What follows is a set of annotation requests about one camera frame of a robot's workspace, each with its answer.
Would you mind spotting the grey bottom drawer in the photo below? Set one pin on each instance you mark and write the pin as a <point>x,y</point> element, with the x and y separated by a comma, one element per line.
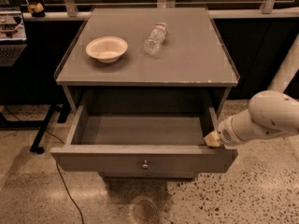
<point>150,175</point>

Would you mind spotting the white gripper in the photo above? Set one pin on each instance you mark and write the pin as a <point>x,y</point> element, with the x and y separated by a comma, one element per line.
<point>225,134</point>

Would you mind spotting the grey top drawer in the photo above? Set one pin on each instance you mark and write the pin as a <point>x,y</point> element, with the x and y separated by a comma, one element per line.
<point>124,143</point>

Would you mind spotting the round floor drain cover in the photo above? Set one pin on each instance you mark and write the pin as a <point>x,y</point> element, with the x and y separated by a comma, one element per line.
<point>144,212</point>

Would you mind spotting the grey drawer cabinet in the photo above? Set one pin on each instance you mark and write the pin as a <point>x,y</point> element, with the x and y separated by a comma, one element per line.
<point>190,75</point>

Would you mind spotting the clear plastic water bottle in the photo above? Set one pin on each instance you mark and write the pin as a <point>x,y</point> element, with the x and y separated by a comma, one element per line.
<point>155,39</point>

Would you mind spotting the white paper bowl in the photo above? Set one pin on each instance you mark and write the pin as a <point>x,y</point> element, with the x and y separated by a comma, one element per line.
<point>107,49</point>

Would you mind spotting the grey drawer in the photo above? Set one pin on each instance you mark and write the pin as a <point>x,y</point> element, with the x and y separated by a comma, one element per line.
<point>124,143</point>
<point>150,175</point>

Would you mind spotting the black desk frame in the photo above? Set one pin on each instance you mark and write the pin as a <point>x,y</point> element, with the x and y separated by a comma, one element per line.
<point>41,125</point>

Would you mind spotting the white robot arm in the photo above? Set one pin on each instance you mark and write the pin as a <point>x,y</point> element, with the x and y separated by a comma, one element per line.
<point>270,113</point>

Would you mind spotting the open laptop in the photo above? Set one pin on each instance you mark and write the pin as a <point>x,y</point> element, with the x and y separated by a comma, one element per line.
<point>13,38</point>

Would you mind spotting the metal window railing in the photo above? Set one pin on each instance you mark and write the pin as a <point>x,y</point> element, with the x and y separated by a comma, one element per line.
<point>155,3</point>

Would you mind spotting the small yellow black object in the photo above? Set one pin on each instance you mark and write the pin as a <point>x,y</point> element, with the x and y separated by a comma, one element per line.
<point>36,9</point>

